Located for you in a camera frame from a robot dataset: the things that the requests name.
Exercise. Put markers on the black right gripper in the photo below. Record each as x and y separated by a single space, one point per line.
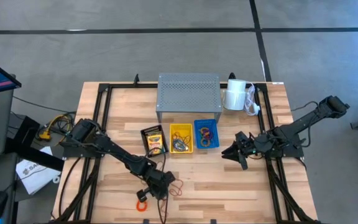
247 147

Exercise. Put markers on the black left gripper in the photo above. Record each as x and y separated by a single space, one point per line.
162 183

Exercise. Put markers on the orange spiral coil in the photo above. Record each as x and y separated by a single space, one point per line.
201 142

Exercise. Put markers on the purple spiral coil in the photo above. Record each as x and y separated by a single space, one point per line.
204 135

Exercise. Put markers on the yellow green crayon box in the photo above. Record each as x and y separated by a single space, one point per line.
154 143

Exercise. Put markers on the blue rubber band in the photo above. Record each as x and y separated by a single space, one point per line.
182 143
179 146

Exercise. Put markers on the yellow spiral coil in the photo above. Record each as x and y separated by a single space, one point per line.
201 130

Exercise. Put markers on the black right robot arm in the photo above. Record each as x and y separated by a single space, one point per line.
306 121

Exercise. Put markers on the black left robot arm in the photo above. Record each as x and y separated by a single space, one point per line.
117 151

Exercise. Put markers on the blue plastic basket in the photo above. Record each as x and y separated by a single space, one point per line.
216 143

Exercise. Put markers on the black table clamp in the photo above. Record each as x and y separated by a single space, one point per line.
146 221
213 221
136 79
232 76

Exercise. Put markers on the white power adapter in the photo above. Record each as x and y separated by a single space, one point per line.
255 108

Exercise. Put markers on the black plastic basket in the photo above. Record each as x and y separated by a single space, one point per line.
154 127

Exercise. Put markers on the yellow plastic basket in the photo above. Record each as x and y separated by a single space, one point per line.
182 129

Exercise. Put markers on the grey perforated metal shelf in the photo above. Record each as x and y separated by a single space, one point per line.
188 93

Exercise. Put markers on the white paper sheet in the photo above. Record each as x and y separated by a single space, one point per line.
36 174

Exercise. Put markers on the black support beam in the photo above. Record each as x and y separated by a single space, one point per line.
36 155

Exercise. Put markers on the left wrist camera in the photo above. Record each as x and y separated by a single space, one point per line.
141 196

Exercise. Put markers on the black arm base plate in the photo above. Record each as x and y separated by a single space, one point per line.
291 151
73 152

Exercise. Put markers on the black aluminium rig frame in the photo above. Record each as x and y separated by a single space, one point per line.
120 84

